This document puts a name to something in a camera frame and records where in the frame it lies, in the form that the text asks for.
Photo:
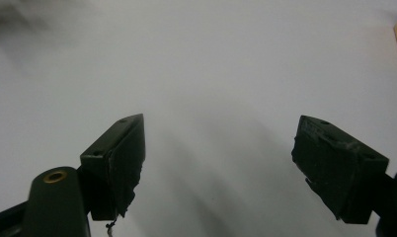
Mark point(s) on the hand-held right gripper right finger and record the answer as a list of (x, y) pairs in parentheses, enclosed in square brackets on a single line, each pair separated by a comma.
[(338, 171)]

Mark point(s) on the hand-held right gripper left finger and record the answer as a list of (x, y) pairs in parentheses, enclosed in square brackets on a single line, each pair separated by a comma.
[(112, 171)]

